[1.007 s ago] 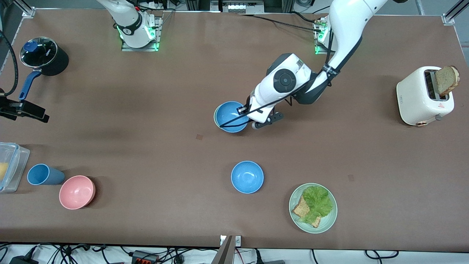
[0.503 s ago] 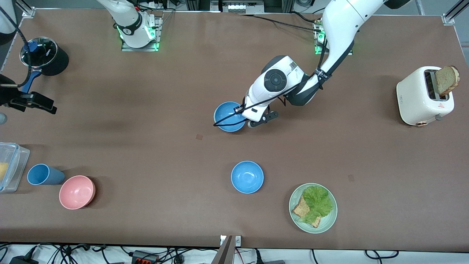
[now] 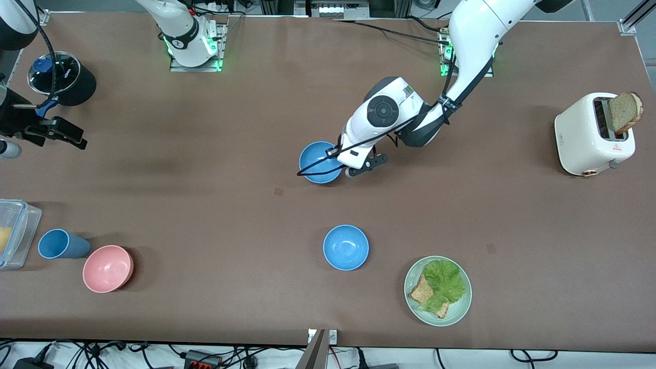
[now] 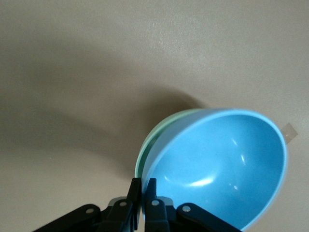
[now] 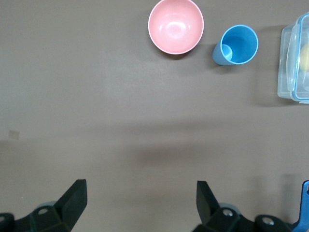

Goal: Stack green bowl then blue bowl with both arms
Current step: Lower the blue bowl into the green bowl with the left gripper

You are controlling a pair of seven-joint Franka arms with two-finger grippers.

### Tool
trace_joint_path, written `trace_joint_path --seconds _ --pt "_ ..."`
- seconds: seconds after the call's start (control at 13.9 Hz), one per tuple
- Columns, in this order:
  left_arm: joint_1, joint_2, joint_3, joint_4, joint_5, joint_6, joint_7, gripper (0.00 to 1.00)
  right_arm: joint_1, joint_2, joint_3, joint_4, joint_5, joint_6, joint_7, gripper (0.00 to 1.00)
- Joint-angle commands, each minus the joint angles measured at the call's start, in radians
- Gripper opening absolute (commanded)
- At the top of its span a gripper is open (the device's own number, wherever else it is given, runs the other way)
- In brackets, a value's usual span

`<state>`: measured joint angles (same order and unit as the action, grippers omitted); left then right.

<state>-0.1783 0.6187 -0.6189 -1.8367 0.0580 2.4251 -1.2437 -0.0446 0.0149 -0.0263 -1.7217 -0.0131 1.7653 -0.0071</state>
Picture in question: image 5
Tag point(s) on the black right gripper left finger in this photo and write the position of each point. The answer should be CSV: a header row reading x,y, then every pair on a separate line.
x,y
65,212

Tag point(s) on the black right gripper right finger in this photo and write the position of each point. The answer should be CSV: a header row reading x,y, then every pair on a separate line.
x,y
212,217

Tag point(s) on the pink bowl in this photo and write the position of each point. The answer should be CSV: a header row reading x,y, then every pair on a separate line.
x,y
176,26

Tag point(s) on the clear plastic food container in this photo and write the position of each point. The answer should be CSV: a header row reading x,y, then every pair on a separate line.
x,y
287,72

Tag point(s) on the blue plastic cup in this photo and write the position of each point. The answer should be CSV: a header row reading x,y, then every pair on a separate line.
x,y
241,46

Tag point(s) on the yellow food piece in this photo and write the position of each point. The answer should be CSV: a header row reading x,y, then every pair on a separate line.
x,y
305,58

